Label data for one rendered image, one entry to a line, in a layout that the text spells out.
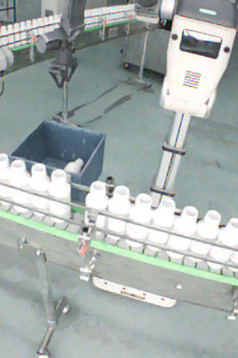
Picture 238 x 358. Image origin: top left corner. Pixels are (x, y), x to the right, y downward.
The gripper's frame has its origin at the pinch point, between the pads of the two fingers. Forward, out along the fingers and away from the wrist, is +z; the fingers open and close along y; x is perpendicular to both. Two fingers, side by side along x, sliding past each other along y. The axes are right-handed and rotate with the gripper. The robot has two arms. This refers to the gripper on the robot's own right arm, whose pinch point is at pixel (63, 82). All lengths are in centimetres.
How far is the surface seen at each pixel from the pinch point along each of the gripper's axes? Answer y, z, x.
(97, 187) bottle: 41, 5, 31
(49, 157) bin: -10, 48, -14
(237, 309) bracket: 52, 25, 77
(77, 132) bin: -11.2, 29.8, 0.7
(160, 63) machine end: -328, 109, -17
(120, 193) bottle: 40, 6, 37
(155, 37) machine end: -333, 73, -31
